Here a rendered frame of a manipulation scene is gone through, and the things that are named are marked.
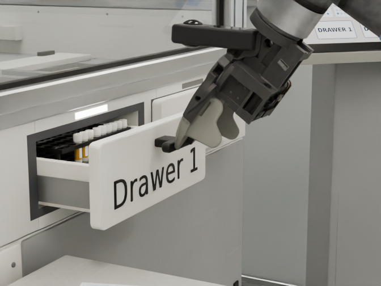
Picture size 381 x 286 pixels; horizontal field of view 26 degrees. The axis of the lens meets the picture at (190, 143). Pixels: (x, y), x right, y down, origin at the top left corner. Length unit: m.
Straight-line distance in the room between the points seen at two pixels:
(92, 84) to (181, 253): 0.43
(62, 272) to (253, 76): 0.34
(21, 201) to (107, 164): 0.13
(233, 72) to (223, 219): 0.65
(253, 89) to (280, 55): 0.05
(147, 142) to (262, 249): 1.90
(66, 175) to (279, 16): 0.33
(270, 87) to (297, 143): 1.80
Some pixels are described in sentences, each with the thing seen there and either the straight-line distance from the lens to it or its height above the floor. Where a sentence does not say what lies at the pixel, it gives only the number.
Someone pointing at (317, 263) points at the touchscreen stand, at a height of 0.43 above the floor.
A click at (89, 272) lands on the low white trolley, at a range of 1.07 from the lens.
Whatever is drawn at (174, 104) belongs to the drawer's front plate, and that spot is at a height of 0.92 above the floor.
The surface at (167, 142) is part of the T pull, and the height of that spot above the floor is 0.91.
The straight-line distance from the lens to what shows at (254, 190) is 2.92.
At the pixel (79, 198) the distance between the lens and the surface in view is 1.06.
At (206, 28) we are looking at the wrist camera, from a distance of 1.04.
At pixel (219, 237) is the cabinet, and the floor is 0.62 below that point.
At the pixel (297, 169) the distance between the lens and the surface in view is 2.84.
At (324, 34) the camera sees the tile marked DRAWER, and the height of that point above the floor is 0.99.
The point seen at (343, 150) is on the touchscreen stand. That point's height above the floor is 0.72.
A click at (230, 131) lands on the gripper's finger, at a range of 1.11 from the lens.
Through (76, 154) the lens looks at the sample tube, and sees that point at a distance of 1.15.
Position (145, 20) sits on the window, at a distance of 1.33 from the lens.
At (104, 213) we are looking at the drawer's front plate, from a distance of 1.03.
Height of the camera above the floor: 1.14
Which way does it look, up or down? 12 degrees down
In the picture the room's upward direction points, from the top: straight up
